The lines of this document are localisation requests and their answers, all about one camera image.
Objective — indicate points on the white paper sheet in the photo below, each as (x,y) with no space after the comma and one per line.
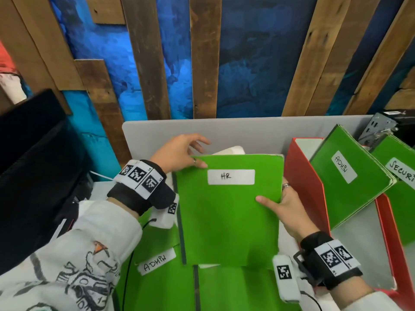
(230,150)

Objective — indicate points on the red file holder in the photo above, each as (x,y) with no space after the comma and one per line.
(394,242)
(306,187)

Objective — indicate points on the person's right forearm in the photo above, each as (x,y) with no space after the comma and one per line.
(363,296)

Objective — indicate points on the person's left forearm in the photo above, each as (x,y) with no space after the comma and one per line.
(74,255)

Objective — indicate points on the grey divider panel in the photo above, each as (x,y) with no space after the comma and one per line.
(253,134)

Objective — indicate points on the person's left thumb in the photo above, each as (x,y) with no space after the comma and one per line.
(199,164)

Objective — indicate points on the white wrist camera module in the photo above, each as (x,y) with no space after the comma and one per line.
(286,276)
(167,212)

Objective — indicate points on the black device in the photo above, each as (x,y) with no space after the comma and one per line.
(403,121)

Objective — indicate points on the person's left hand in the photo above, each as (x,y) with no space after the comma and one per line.
(171,155)

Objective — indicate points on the grey metal bracket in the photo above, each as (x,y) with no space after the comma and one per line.
(376,129)

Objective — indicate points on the red and white cloth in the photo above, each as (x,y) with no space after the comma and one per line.
(9,77)

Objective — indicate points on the person's right hand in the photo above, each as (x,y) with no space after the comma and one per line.
(293,215)

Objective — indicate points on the plain green folder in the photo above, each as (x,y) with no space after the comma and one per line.
(246,289)

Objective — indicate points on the green folder with white label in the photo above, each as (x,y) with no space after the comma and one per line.
(155,281)
(348,178)
(227,220)
(400,191)

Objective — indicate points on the person's right thumb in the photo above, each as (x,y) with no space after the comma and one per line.
(267,203)

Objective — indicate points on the black monitor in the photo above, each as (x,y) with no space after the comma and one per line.
(35,178)

